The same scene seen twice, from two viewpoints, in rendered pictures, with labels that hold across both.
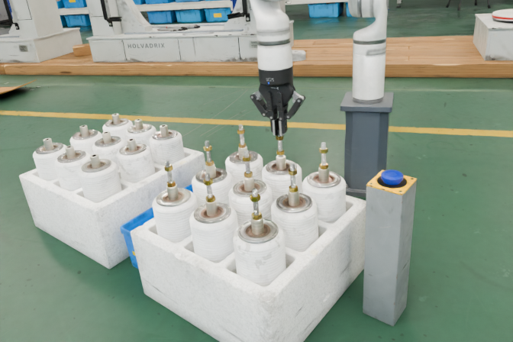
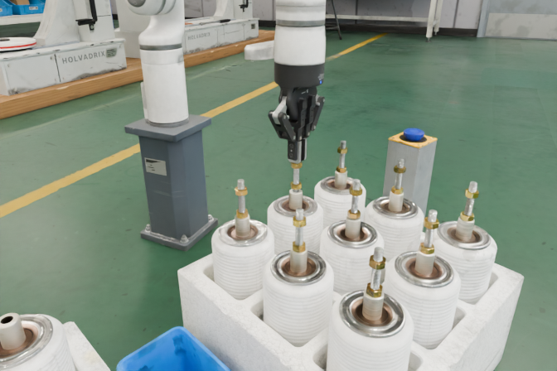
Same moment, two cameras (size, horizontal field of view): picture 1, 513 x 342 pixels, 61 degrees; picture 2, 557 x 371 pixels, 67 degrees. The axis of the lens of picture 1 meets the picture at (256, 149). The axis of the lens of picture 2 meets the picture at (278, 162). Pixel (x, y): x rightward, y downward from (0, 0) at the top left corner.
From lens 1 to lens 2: 1.08 m
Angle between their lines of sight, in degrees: 76
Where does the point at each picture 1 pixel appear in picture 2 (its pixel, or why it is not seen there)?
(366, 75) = (181, 88)
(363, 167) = (197, 202)
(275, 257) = not seen: hidden behind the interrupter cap
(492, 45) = (11, 77)
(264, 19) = not seen: outside the picture
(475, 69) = (11, 106)
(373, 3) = not seen: outside the picture
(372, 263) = not seen: hidden behind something
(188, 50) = not seen: outside the picture
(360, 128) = (190, 156)
